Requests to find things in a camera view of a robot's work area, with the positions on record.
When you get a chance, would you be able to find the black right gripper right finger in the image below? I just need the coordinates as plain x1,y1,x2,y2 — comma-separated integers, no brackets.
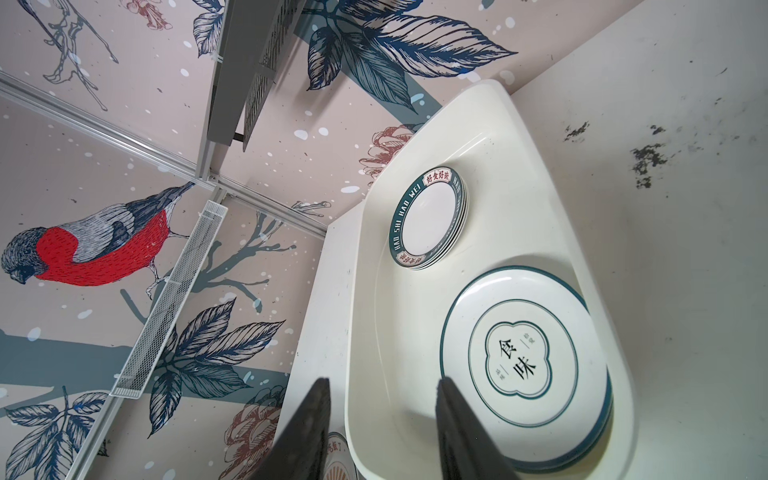
436,377,519,480

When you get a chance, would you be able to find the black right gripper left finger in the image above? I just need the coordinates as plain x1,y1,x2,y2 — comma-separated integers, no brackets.
251,378,331,480

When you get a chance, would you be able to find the orange sunburst plate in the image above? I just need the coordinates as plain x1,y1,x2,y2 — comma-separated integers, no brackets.
322,432,359,480

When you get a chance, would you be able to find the green rim plate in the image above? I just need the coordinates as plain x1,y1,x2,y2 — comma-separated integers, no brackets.
388,166,469,270

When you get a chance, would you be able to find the white plastic bin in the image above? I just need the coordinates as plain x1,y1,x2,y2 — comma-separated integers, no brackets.
345,80,637,479

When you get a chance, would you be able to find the white mesh wall shelf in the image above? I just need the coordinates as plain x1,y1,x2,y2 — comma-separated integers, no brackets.
110,201,228,399

